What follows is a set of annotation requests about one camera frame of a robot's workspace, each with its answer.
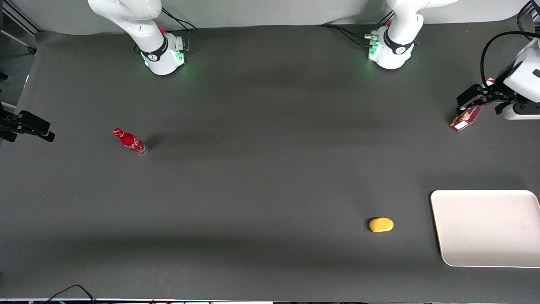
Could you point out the aluminium frame profile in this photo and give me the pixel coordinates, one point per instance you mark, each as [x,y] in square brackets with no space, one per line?
[19,19]

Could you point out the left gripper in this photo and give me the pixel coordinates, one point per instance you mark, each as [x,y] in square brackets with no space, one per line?
[491,93]

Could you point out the red cookie box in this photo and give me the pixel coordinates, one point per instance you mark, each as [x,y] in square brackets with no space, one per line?
[466,120]

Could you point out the red cola bottle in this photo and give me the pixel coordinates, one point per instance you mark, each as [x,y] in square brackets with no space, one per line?
[130,141]

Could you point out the white rectangular tray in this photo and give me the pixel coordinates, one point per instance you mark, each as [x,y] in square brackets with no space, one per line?
[489,228]

